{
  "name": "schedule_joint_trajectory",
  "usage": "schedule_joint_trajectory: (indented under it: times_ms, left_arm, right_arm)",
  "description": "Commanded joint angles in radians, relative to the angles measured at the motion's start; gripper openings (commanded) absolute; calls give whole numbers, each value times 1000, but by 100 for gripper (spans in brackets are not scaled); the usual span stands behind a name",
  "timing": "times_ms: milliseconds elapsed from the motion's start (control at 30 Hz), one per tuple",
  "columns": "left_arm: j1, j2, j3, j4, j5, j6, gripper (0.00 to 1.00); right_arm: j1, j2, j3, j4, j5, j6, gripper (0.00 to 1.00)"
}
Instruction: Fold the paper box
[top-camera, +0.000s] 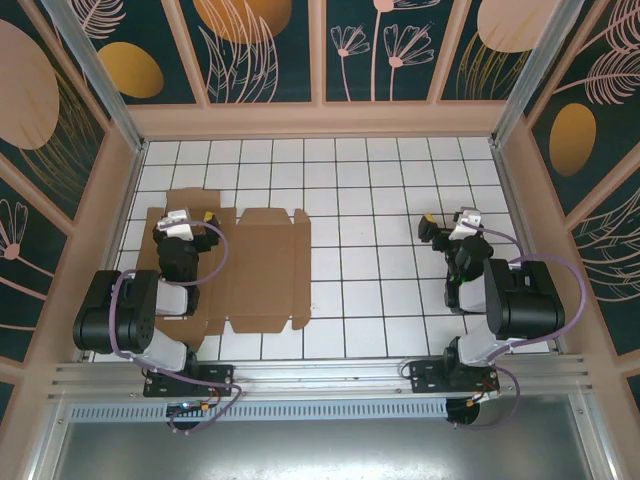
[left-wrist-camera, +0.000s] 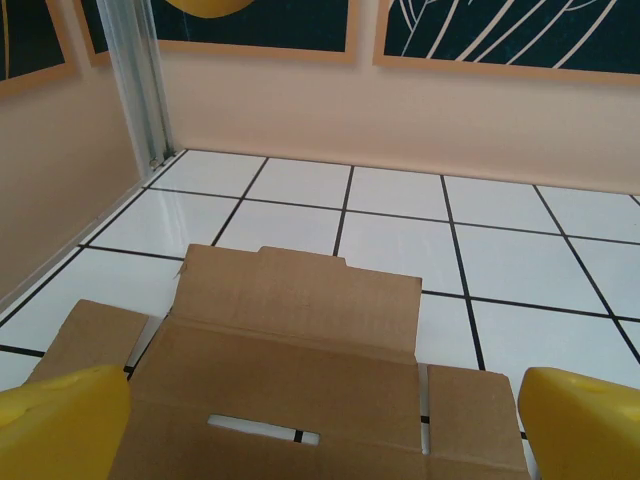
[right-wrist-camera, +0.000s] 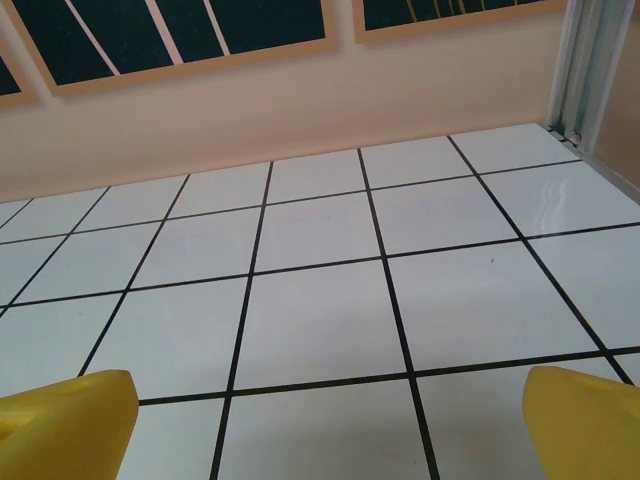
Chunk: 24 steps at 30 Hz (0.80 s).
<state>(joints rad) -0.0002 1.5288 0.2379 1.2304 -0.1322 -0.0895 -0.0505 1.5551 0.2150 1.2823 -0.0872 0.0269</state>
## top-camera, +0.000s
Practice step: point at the grey metal sheet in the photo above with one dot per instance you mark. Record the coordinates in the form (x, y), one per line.
(310, 450)

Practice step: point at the brown cardboard box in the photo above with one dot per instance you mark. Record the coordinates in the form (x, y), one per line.
(265, 270)

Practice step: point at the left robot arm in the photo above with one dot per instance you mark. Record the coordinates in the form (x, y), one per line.
(112, 320)

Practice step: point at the aluminium mounting rail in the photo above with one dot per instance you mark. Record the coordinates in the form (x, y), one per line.
(320, 377)

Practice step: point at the yellow power connector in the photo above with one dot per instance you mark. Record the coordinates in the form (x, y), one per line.
(482, 401)

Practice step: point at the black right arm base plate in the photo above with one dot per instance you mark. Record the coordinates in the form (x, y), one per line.
(427, 375)

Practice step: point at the aluminium frame post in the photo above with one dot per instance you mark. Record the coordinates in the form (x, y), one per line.
(535, 70)
(100, 80)

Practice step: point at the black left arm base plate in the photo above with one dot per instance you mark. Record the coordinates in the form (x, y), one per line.
(215, 380)

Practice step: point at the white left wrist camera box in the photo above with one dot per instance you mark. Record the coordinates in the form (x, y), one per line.
(175, 224)

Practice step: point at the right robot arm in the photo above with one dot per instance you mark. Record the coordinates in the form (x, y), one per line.
(525, 305)

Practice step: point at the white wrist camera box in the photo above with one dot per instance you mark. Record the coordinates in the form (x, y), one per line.
(466, 222)
(175, 224)

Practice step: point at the small circuit board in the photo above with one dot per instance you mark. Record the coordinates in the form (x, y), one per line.
(187, 408)

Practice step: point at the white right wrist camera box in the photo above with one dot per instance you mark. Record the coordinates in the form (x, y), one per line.
(466, 222)

